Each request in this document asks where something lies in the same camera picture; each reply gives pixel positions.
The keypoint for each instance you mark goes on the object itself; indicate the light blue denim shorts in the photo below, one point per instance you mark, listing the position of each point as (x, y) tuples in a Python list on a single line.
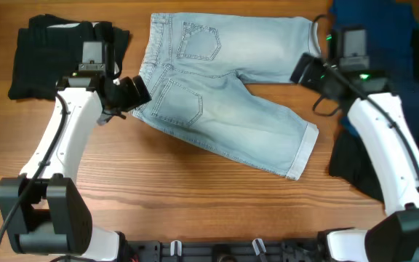
[(197, 67)]

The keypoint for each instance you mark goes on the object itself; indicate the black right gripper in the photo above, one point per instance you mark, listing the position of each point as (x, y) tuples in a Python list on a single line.
[(313, 66)]

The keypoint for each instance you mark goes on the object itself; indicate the dark blue garment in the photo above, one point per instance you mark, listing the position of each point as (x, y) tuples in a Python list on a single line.
[(388, 16)]

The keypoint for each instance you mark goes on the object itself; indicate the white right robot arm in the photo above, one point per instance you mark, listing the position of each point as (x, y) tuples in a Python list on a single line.
[(375, 112)]

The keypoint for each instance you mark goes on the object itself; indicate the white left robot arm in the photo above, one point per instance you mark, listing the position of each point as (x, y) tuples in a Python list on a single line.
[(42, 209)]

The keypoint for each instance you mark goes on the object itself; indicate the folded black garment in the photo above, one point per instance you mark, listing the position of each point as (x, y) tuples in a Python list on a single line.
[(51, 47)]

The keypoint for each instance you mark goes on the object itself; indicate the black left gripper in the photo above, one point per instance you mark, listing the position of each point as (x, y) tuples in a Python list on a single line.
[(134, 99)]

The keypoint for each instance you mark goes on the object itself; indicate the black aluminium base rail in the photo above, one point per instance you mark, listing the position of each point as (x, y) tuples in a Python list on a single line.
[(257, 250)]

